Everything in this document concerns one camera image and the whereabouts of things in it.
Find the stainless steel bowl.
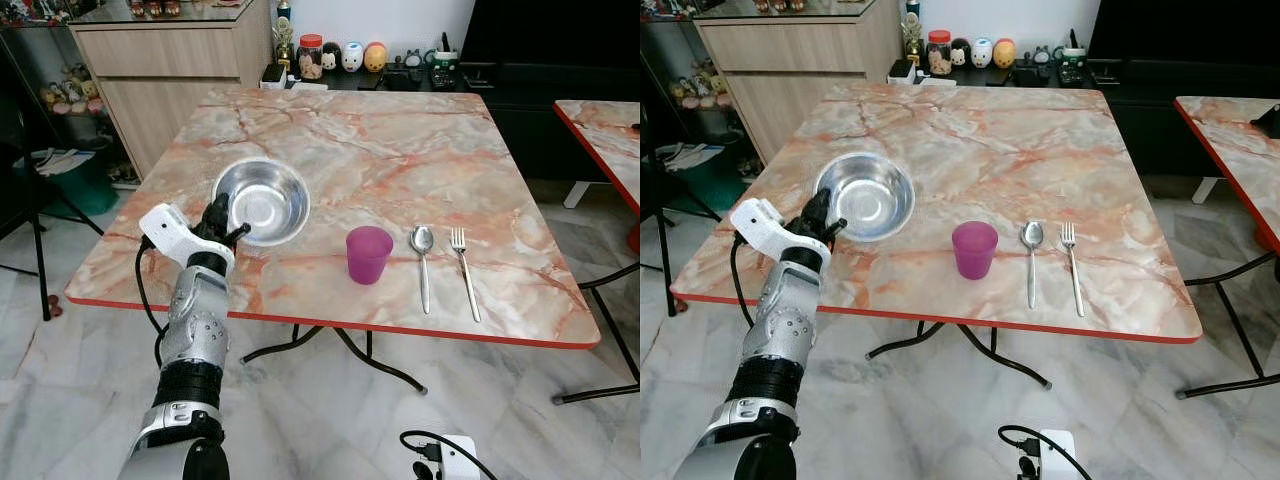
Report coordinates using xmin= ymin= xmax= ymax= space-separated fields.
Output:
xmin=813 ymin=151 xmax=916 ymax=243
xmin=211 ymin=157 xmax=312 ymax=248

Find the purple plastic cup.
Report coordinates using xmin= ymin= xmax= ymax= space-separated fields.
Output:
xmin=346 ymin=226 xmax=394 ymax=286
xmin=951 ymin=221 xmax=1000 ymax=281

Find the teal bin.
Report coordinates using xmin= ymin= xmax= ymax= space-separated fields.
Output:
xmin=665 ymin=140 xmax=746 ymax=211
xmin=40 ymin=148 xmax=119 ymax=216

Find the light wooden cabinet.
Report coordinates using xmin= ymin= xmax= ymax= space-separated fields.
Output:
xmin=68 ymin=0 xmax=276 ymax=181
xmin=693 ymin=0 xmax=903 ymax=166

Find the black tripod stand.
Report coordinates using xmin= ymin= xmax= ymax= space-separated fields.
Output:
xmin=0 ymin=40 xmax=106 ymax=321
xmin=640 ymin=90 xmax=723 ymax=316

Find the red lidded glass jar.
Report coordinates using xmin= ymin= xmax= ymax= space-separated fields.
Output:
xmin=926 ymin=30 xmax=954 ymax=77
xmin=298 ymin=34 xmax=325 ymax=81

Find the steel spoon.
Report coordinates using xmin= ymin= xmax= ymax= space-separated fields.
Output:
xmin=410 ymin=225 xmax=436 ymax=315
xmin=1019 ymin=220 xmax=1045 ymax=310

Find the glass display shelf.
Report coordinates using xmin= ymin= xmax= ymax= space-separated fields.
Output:
xmin=0 ymin=20 xmax=136 ymax=191
xmin=640 ymin=20 xmax=761 ymax=181

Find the steel fork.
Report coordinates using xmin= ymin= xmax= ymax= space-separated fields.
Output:
xmin=1060 ymin=222 xmax=1086 ymax=318
xmin=449 ymin=227 xmax=482 ymax=324

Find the black television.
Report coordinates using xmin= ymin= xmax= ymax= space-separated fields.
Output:
xmin=1088 ymin=0 xmax=1280 ymax=63
xmin=460 ymin=0 xmax=641 ymax=69

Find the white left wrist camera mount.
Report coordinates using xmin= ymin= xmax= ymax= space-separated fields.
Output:
xmin=138 ymin=203 xmax=237 ymax=273
xmin=728 ymin=197 xmax=829 ymax=269

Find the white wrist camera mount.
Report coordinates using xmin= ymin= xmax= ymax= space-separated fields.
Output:
xmin=437 ymin=435 xmax=481 ymax=480
xmin=1038 ymin=430 xmax=1079 ymax=480
xmin=138 ymin=203 xmax=237 ymax=273
xmin=728 ymin=197 xmax=829 ymax=269

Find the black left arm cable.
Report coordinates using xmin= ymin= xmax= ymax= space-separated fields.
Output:
xmin=134 ymin=238 xmax=169 ymax=369
xmin=729 ymin=235 xmax=761 ymax=333

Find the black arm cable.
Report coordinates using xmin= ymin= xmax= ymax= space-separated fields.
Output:
xmin=998 ymin=425 xmax=1094 ymax=480
xmin=400 ymin=430 xmax=498 ymax=480
xmin=134 ymin=238 xmax=169 ymax=369
xmin=729 ymin=235 xmax=761 ymax=333

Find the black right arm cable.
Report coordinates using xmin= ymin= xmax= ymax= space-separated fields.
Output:
xmin=400 ymin=430 xmax=498 ymax=480
xmin=998 ymin=425 xmax=1094 ymax=480

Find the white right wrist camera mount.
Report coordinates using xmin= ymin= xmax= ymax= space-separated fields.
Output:
xmin=1038 ymin=430 xmax=1079 ymax=480
xmin=437 ymin=435 xmax=481 ymax=480

